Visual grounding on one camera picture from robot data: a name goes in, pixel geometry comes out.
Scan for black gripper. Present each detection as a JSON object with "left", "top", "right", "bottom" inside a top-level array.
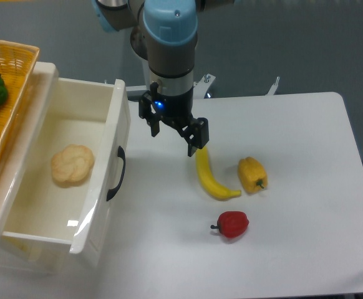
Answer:
[{"left": 138, "top": 82, "right": 209, "bottom": 157}]

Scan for white top drawer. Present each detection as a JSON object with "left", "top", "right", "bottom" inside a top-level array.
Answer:
[{"left": 2, "top": 78, "right": 130, "bottom": 262}]

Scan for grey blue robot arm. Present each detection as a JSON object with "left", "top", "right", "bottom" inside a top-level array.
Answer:
[{"left": 92, "top": 1, "right": 229, "bottom": 156}]

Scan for white drawer cabinet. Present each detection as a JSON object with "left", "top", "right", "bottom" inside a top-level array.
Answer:
[{"left": 0, "top": 63, "right": 117, "bottom": 272}]

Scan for yellow banana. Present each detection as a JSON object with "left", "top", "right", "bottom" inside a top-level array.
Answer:
[{"left": 195, "top": 147, "right": 241, "bottom": 201}]

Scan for yellow bell pepper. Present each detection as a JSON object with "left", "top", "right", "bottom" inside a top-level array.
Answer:
[{"left": 238, "top": 157, "right": 268, "bottom": 194}]

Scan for beige bread roll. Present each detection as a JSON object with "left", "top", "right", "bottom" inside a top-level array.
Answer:
[{"left": 51, "top": 144, "right": 95, "bottom": 184}]

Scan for red bell pepper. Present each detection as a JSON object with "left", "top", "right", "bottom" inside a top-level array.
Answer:
[{"left": 210, "top": 211, "right": 249, "bottom": 239}]

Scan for yellow woven basket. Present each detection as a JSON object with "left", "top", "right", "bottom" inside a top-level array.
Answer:
[{"left": 0, "top": 40, "right": 40, "bottom": 160}]

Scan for black top drawer handle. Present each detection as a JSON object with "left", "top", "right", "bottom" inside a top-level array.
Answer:
[{"left": 106, "top": 146, "right": 126, "bottom": 202}]

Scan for white table bracket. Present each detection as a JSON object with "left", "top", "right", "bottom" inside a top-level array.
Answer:
[{"left": 266, "top": 76, "right": 280, "bottom": 96}]

